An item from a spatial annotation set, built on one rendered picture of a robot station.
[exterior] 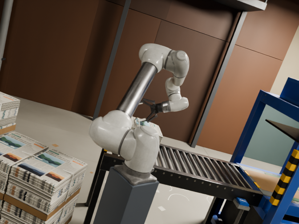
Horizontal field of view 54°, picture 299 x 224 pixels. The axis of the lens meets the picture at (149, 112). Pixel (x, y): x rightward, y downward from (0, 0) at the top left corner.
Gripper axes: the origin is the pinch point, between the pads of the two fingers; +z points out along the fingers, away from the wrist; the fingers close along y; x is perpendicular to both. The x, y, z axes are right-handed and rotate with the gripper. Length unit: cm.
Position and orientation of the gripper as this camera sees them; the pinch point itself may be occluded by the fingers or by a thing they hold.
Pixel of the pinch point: (137, 112)
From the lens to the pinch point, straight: 234.4
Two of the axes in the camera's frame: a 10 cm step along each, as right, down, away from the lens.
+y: 1.7, 9.4, 2.9
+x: -0.9, -2.8, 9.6
